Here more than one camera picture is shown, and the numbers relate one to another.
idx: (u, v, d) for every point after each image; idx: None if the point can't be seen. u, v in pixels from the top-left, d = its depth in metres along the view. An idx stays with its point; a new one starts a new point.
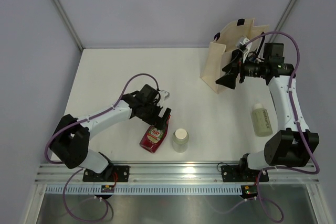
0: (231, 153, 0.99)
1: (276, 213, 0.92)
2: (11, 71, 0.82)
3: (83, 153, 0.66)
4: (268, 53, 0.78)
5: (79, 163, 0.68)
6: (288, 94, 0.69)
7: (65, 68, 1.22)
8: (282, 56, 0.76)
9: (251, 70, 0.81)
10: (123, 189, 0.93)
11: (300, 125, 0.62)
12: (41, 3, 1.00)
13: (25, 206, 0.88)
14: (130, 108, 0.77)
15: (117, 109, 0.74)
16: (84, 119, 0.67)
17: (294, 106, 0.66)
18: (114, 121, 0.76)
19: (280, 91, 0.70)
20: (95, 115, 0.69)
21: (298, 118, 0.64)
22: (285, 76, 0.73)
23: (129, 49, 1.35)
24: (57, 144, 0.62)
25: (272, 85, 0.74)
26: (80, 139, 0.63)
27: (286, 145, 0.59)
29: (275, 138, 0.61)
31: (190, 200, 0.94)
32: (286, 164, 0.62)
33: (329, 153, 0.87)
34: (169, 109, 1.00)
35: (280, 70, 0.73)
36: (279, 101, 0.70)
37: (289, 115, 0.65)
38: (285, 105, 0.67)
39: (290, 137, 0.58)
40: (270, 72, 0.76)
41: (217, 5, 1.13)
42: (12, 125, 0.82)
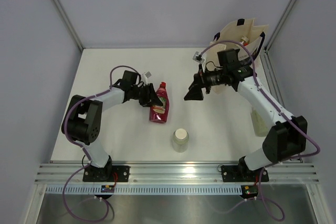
0: (231, 153, 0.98)
1: (277, 212, 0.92)
2: (11, 71, 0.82)
3: (98, 126, 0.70)
4: (225, 62, 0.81)
5: (96, 137, 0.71)
6: (260, 92, 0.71)
7: (65, 68, 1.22)
8: (238, 61, 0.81)
9: (212, 78, 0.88)
10: (123, 189, 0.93)
11: (285, 115, 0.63)
12: (41, 3, 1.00)
13: (25, 206, 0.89)
14: (123, 92, 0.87)
15: (113, 91, 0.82)
16: (92, 96, 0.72)
17: (271, 100, 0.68)
18: (112, 103, 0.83)
19: (252, 91, 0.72)
20: (100, 93, 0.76)
21: (280, 109, 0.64)
22: (249, 77, 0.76)
23: (130, 49, 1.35)
24: (72, 124, 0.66)
25: (241, 88, 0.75)
26: (95, 109, 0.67)
27: (283, 138, 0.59)
29: (271, 136, 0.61)
31: (190, 200, 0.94)
32: (290, 155, 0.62)
33: (328, 153, 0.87)
34: (150, 85, 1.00)
35: (242, 74, 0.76)
36: (255, 101, 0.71)
37: (272, 110, 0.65)
38: (262, 100, 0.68)
39: (282, 129, 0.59)
40: (234, 80, 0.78)
41: (217, 5, 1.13)
42: (12, 125, 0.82)
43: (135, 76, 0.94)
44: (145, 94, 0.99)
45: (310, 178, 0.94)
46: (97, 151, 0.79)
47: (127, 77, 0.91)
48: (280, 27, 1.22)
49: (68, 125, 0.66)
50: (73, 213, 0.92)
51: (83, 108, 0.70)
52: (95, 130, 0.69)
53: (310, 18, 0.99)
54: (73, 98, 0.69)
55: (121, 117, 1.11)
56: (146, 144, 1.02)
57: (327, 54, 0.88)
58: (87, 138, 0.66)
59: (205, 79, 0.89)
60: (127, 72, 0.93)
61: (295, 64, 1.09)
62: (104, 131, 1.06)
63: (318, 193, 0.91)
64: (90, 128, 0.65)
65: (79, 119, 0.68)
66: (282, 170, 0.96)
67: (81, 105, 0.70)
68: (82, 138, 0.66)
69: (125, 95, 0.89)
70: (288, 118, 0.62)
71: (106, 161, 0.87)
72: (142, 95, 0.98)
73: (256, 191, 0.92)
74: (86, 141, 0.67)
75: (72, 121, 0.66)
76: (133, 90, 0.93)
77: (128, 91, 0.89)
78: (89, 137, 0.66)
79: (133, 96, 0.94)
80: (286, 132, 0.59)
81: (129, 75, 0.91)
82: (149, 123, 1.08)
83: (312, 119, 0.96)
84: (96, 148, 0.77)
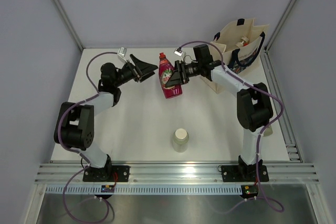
0: (231, 153, 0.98)
1: (276, 204, 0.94)
2: (12, 71, 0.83)
3: (92, 131, 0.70)
4: (199, 57, 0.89)
5: (91, 141, 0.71)
6: (228, 73, 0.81)
7: (65, 68, 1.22)
8: (210, 55, 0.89)
9: (190, 70, 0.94)
10: (123, 190, 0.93)
11: (248, 83, 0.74)
12: (42, 4, 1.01)
13: (25, 205, 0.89)
14: (112, 95, 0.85)
15: (102, 94, 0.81)
16: (83, 102, 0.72)
17: (237, 76, 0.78)
18: (103, 106, 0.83)
19: (221, 75, 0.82)
20: (90, 98, 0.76)
21: (243, 81, 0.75)
22: (218, 66, 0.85)
23: (130, 49, 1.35)
24: (64, 132, 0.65)
25: (214, 77, 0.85)
26: (87, 113, 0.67)
27: (248, 100, 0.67)
29: (239, 103, 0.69)
31: (190, 200, 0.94)
32: (262, 119, 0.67)
33: (328, 154, 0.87)
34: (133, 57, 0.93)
35: (211, 65, 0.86)
36: (226, 83, 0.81)
37: (236, 83, 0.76)
38: (230, 78, 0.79)
39: (246, 92, 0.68)
40: (207, 72, 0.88)
41: (216, 5, 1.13)
42: (13, 124, 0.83)
43: (113, 71, 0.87)
44: (130, 72, 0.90)
45: (310, 178, 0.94)
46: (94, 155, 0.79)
47: (108, 80, 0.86)
48: (280, 28, 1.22)
49: (61, 132, 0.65)
50: (73, 215, 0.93)
51: (74, 115, 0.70)
52: (89, 135, 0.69)
53: (310, 18, 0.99)
54: (62, 106, 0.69)
55: (119, 116, 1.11)
56: (146, 144, 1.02)
57: (326, 55, 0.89)
58: (82, 144, 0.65)
59: (184, 71, 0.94)
60: (103, 73, 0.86)
61: (295, 64, 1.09)
62: (104, 131, 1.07)
63: (318, 193, 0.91)
64: (85, 133, 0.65)
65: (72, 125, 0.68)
66: (282, 170, 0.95)
67: (71, 111, 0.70)
68: (75, 145, 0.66)
69: (114, 98, 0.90)
70: (250, 85, 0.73)
71: (105, 161, 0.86)
72: (127, 75, 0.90)
73: (256, 191, 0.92)
74: (82, 146, 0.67)
75: (65, 127, 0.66)
76: (120, 85, 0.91)
77: (117, 93, 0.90)
78: (84, 142, 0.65)
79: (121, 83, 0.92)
80: (249, 95, 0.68)
81: (107, 78, 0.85)
82: (149, 123, 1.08)
83: (312, 119, 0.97)
84: (94, 149, 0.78)
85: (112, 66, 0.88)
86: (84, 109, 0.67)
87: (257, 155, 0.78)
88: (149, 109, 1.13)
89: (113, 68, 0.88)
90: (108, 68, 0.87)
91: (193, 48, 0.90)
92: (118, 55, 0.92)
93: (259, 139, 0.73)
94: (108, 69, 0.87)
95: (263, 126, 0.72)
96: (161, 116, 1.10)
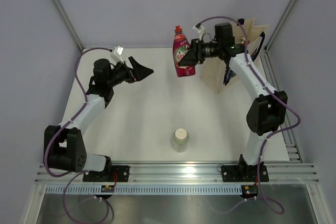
0: (231, 153, 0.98)
1: (276, 206, 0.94)
2: (12, 71, 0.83)
3: (84, 151, 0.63)
4: (220, 37, 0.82)
5: (84, 160, 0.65)
6: (249, 67, 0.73)
7: (65, 68, 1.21)
8: (232, 36, 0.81)
9: (207, 49, 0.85)
10: (123, 189, 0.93)
11: (269, 88, 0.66)
12: (41, 4, 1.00)
13: (25, 206, 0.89)
14: (103, 97, 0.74)
15: (92, 103, 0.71)
16: (67, 122, 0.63)
17: (258, 75, 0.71)
18: (94, 114, 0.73)
19: (241, 67, 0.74)
20: (75, 115, 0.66)
21: (264, 84, 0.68)
22: (241, 54, 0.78)
23: (130, 49, 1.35)
24: (53, 159, 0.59)
25: (233, 65, 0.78)
26: (74, 141, 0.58)
27: (263, 109, 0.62)
29: (253, 107, 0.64)
31: (190, 200, 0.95)
32: (270, 126, 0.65)
33: (328, 154, 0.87)
34: (132, 59, 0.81)
35: (233, 50, 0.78)
36: (243, 77, 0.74)
37: (256, 84, 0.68)
38: (250, 74, 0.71)
39: (264, 101, 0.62)
40: (226, 55, 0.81)
41: (216, 4, 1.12)
42: (13, 124, 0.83)
43: (107, 66, 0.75)
44: (125, 72, 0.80)
45: (310, 178, 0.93)
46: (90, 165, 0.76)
47: (101, 75, 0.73)
48: (280, 27, 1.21)
49: (50, 160, 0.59)
50: (73, 217, 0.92)
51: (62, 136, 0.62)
52: (81, 158, 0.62)
53: (310, 18, 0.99)
54: (46, 130, 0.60)
55: (119, 116, 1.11)
56: (146, 144, 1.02)
57: (326, 55, 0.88)
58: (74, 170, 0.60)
59: (199, 50, 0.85)
60: (95, 67, 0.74)
61: (295, 64, 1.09)
62: (103, 131, 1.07)
63: (318, 193, 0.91)
64: (75, 160, 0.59)
65: (61, 150, 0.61)
66: (282, 170, 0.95)
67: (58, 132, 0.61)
68: (69, 171, 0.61)
69: (105, 97, 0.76)
70: (271, 91, 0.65)
71: (103, 166, 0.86)
72: (121, 75, 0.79)
73: (256, 191, 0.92)
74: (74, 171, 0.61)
75: (54, 155, 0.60)
76: (113, 84, 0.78)
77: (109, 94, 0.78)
78: (76, 168, 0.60)
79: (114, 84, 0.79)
80: (267, 103, 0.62)
81: (101, 73, 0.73)
82: (149, 123, 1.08)
83: (312, 119, 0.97)
84: (90, 158, 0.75)
85: (106, 61, 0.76)
86: (69, 137, 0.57)
87: (260, 158, 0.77)
88: (149, 109, 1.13)
89: (107, 63, 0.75)
90: (104, 64, 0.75)
91: (214, 25, 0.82)
92: (113, 53, 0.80)
93: (264, 144, 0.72)
94: (102, 63, 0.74)
95: (271, 131, 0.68)
96: (161, 116, 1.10)
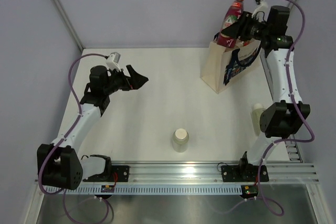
0: (232, 153, 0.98)
1: (276, 207, 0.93)
2: (12, 71, 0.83)
3: (79, 167, 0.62)
4: (272, 23, 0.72)
5: (80, 176, 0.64)
6: (285, 67, 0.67)
7: (65, 68, 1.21)
8: (285, 26, 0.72)
9: (253, 28, 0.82)
10: (123, 189, 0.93)
11: (294, 97, 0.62)
12: (41, 4, 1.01)
13: (25, 206, 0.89)
14: (98, 107, 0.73)
15: (85, 114, 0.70)
16: (61, 140, 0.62)
17: (290, 80, 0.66)
18: (90, 126, 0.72)
19: (277, 63, 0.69)
20: (68, 131, 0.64)
21: (292, 91, 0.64)
22: (284, 49, 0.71)
23: (130, 49, 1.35)
24: (48, 177, 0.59)
25: (270, 57, 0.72)
26: (67, 160, 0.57)
27: (279, 115, 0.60)
29: (271, 108, 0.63)
31: (190, 200, 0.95)
32: (279, 131, 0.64)
33: (328, 153, 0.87)
34: (129, 67, 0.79)
35: (279, 42, 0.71)
36: (276, 74, 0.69)
37: (284, 88, 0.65)
38: (282, 76, 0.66)
39: (283, 108, 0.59)
40: (269, 44, 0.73)
41: (216, 4, 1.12)
42: (13, 124, 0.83)
43: (104, 73, 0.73)
44: (122, 80, 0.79)
45: (310, 178, 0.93)
46: (91, 171, 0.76)
47: (97, 82, 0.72)
48: None
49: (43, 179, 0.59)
50: (72, 217, 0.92)
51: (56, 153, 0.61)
52: (77, 174, 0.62)
53: (310, 18, 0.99)
54: (40, 148, 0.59)
55: (119, 117, 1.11)
56: (146, 144, 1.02)
57: (327, 55, 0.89)
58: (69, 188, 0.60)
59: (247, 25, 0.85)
60: (92, 73, 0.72)
61: (295, 64, 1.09)
62: (103, 131, 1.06)
63: (318, 193, 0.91)
64: (71, 180, 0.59)
65: (56, 168, 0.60)
66: (282, 170, 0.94)
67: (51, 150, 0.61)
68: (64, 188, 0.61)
69: (101, 105, 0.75)
70: (294, 101, 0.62)
71: (103, 167, 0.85)
72: (117, 83, 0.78)
73: (256, 191, 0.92)
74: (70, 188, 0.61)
75: (48, 173, 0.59)
76: (109, 92, 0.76)
77: (104, 102, 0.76)
78: (72, 186, 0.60)
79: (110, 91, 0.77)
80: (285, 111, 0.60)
81: (97, 80, 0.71)
82: (149, 123, 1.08)
83: (312, 119, 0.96)
84: (88, 167, 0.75)
85: (103, 67, 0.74)
86: (63, 158, 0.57)
87: (262, 159, 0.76)
88: (149, 109, 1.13)
89: (104, 70, 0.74)
90: (101, 70, 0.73)
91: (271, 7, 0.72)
92: (110, 61, 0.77)
93: (271, 148, 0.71)
94: (99, 70, 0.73)
95: (280, 137, 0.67)
96: (161, 116, 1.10)
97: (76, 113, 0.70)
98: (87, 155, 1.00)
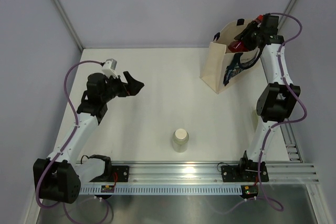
0: (232, 153, 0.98)
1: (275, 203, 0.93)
2: (12, 71, 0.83)
3: (77, 181, 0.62)
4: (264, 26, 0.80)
5: (79, 189, 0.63)
6: (278, 57, 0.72)
7: (64, 68, 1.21)
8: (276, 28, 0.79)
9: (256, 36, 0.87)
10: (123, 189, 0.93)
11: (286, 80, 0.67)
12: (41, 4, 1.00)
13: (25, 205, 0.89)
14: (95, 116, 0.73)
15: (81, 125, 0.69)
16: (56, 155, 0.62)
17: (281, 64, 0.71)
18: (87, 135, 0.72)
19: (270, 54, 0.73)
20: (65, 144, 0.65)
21: (284, 74, 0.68)
22: (276, 44, 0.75)
23: (130, 49, 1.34)
24: (44, 191, 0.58)
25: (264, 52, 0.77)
26: (63, 173, 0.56)
27: (272, 97, 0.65)
29: (264, 92, 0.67)
31: (190, 200, 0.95)
32: (274, 115, 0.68)
33: (328, 154, 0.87)
34: (127, 73, 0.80)
35: (271, 40, 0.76)
36: (269, 65, 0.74)
37: (276, 73, 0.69)
38: (275, 63, 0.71)
39: (275, 89, 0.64)
40: (262, 42, 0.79)
41: (216, 5, 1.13)
42: (13, 124, 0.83)
43: (102, 81, 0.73)
44: (119, 86, 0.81)
45: (310, 178, 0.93)
46: (91, 175, 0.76)
47: (94, 90, 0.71)
48: (280, 29, 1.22)
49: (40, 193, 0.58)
50: (72, 217, 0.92)
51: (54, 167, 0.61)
52: (75, 188, 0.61)
53: (310, 18, 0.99)
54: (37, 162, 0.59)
55: (119, 116, 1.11)
56: (146, 144, 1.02)
57: (327, 55, 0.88)
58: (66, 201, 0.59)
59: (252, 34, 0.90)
60: (89, 81, 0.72)
61: (295, 65, 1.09)
62: (103, 131, 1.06)
63: (318, 193, 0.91)
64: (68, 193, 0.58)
65: (53, 181, 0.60)
66: (282, 170, 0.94)
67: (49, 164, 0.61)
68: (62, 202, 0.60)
69: (98, 113, 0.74)
70: (286, 82, 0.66)
71: (103, 167, 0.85)
72: (115, 89, 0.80)
73: (256, 191, 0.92)
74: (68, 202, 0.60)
75: (45, 188, 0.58)
76: (107, 99, 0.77)
77: (102, 108, 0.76)
78: (70, 200, 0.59)
79: (108, 98, 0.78)
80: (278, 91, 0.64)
81: (94, 87, 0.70)
82: (149, 123, 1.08)
83: (312, 119, 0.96)
84: (88, 172, 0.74)
85: (100, 75, 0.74)
86: (59, 171, 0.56)
87: (262, 152, 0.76)
88: (149, 109, 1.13)
89: (101, 76, 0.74)
90: (97, 77, 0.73)
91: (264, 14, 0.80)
92: (107, 68, 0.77)
93: (269, 133, 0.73)
94: (96, 77, 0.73)
95: (276, 121, 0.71)
96: (161, 116, 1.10)
97: (73, 124, 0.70)
98: (87, 155, 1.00)
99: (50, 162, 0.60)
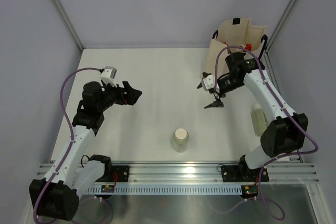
0: (232, 153, 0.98)
1: (277, 211, 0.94)
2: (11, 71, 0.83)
3: (75, 197, 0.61)
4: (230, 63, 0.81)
5: (77, 205, 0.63)
6: (266, 85, 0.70)
7: (64, 68, 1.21)
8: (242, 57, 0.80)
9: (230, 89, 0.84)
10: (123, 190, 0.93)
11: (287, 110, 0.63)
12: (41, 3, 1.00)
13: (25, 205, 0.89)
14: (91, 128, 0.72)
15: (76, 143, 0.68)
16: (52, 174, 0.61)
17: (275, 94, 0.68)
18: (84, 148, 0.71)
19: (256, 84, 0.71)
20: (60, 163, 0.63)
21: (283, 105, 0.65)
22: (255, 70, 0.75)
23: (130, 49, 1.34)
24: (41, 209, 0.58)
25: (247, 82, 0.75)
26: (60, 195, 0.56)
27: (281, 135, 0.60)
29: (270, 129, 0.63)
31: (190, 200, 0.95)
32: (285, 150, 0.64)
33: (328, 153, 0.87)
34: (126, 83, 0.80)
35: (250, 66, 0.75)
36: (259, 94, 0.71)
37: (273, 105, 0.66)
38: (268, 95, 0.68)
39: (282, 125, 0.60)
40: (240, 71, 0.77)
41: (216, 4, 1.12)
42: (12, 124, 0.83)
43: (97, 90, 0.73)
44: (116, 94, 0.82)
45: (310, 178, 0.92)
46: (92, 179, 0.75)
47: (91, 99, 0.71)
48: (279, 29, 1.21)
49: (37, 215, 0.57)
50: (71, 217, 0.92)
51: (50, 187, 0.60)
52: (74, 205, 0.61)
53: (310, 18, 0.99)
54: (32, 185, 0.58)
55: (119, 116, 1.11)
56: (145, 144, 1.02)
57: (327, 54, 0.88)
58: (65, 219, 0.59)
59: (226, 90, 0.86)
60: (85, 91, 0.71)
61: (294, 64, 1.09)
62: (103, 131, 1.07)
63: (318, 193, 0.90)
64: (66, 212, 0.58)
65: (51, 199, 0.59)
66: (282, 170, 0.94)
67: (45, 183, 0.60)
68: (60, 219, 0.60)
69: (95, 124, 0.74)
70: (288, 114, 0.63)
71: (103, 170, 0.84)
72: (112, 97, 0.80)
73: (256, 191, 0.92)
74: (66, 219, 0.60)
75: (43, 205, 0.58)
76: (103, 108, 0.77)
77: (98, 119, 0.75)
78: (67, 217, 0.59)
79: (105, 107, 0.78)
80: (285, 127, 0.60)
81: (90, 96, 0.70)
82: (149, 123, 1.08)
83: (312, 118, 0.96)
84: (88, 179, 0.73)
85: (97, 83, 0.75)
86: (56, 193, 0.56)
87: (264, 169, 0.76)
88: (149, 109, 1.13)
89: (98, 86, 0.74)
90: (92, 85, 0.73)
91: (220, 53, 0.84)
92: (107, 77, 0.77)
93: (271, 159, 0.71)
94: (92, 87, 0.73)
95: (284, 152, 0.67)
96: (161, 116, 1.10)
97: (69, 139, 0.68)
98: (87, 155, 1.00)
99: (46, 182, 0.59)
